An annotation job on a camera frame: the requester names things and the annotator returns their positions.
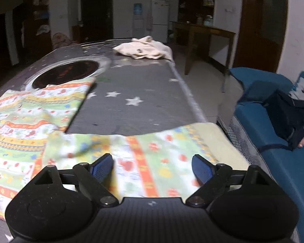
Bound teal glass jar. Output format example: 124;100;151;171
203;15;213;26

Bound dark wooden left cabinet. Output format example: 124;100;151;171
24;0;52;59

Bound dark wooden display shelf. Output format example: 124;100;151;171
177;0;215;25

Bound pink children's folding tent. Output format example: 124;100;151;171
52;32;77;50

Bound white water dispenser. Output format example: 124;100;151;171
132;3;144;38

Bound round black induction cooktop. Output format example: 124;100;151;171
21;56;111;91

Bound dark wooden entrance door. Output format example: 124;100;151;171
80;0;113;42

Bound wooden side table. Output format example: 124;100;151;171
172;21;235;75

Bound green patterned children's jacket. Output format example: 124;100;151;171
0;78;249;219

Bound cream garment with number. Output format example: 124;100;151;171
112;36;173;62

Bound dark bag on sofa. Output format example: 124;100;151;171
262;90;304;150

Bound white refrigerator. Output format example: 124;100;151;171
151;0;170;43

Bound blue sofa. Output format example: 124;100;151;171
217;67;304;242

